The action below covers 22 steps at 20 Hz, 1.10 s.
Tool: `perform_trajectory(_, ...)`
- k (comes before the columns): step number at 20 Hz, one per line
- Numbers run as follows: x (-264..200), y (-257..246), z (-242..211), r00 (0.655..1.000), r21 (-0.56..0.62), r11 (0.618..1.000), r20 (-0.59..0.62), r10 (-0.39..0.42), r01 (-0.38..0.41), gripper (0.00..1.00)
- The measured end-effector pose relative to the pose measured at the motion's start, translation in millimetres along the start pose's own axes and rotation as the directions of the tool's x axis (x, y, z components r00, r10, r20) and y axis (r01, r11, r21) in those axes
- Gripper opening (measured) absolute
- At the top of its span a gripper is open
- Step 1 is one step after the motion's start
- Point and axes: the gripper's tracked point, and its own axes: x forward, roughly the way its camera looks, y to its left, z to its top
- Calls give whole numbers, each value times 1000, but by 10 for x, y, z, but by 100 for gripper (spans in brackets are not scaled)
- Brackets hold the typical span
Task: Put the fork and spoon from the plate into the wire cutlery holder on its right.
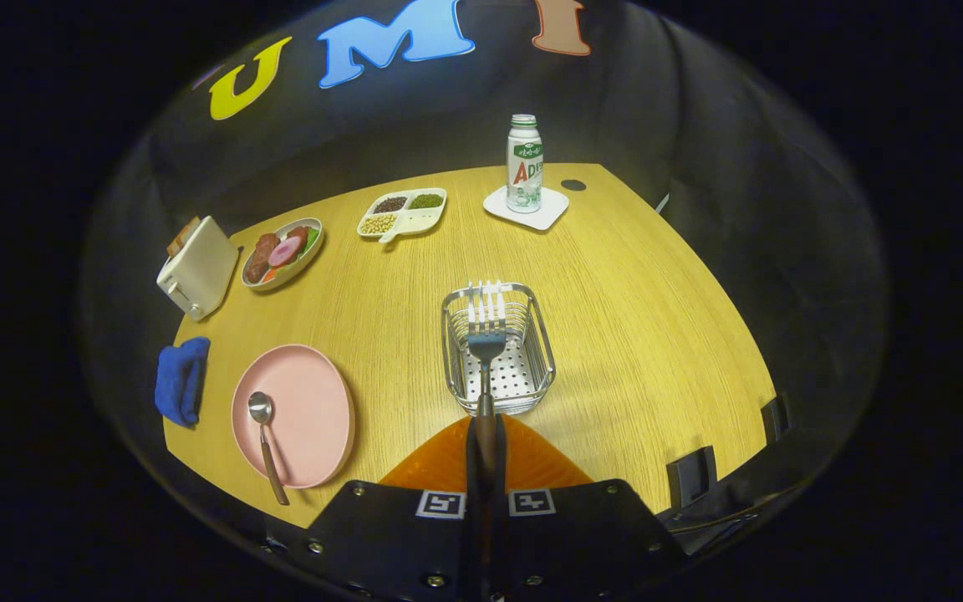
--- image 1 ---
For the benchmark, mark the black table grommet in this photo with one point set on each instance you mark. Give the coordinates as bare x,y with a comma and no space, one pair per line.
573,185

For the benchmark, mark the plate of meat and vegetables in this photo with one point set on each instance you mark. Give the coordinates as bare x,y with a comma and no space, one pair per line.
281,252

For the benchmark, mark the pink round plate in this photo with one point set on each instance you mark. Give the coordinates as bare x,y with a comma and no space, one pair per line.
306,418

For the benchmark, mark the white toaster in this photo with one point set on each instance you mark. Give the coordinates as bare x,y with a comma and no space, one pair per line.
201,267

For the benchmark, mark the white square coaster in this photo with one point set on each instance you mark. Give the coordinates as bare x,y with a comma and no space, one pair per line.
552,209

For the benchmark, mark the black table edge clamp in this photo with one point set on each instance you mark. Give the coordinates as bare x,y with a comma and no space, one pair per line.
776,418
690,475

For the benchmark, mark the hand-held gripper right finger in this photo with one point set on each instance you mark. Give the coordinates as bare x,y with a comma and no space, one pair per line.
500,468

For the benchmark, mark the toasted bread slice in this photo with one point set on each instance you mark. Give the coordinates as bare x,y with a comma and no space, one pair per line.
182,237

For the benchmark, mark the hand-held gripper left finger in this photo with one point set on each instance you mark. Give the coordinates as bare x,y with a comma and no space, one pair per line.
474,468

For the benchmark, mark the blue folded cloth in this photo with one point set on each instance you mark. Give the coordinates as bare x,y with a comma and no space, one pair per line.
180,380

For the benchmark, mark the white drink bottle green label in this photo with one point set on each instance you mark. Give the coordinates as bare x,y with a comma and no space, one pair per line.
525,167

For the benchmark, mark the white divided snack dish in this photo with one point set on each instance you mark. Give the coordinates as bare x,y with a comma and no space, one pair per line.
415,219

